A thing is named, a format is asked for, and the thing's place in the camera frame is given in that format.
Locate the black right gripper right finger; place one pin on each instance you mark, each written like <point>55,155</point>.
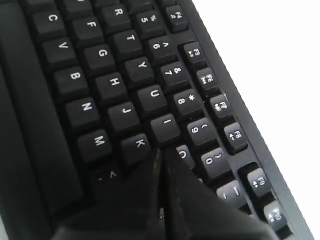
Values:
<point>193,212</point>

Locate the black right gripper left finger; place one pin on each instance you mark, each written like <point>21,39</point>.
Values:
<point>131,213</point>

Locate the black acer keyboard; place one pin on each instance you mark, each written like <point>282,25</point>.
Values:
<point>88,88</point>

